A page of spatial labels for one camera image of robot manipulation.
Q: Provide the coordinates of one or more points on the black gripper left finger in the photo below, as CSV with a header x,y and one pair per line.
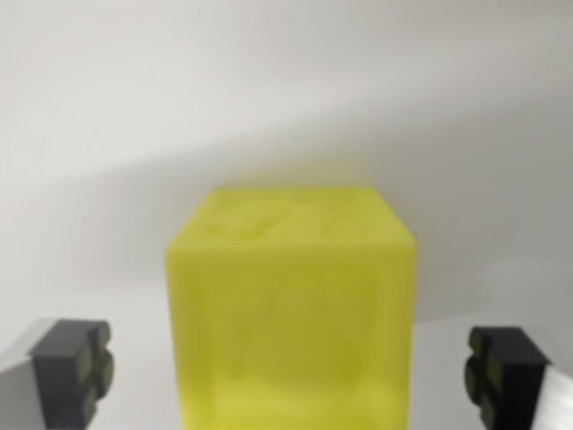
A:
x,y
58,376

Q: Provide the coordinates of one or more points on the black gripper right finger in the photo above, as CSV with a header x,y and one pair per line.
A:
x,y
515,380

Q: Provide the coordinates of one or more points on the yellow cube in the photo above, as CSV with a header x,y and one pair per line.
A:
x,y
291,313

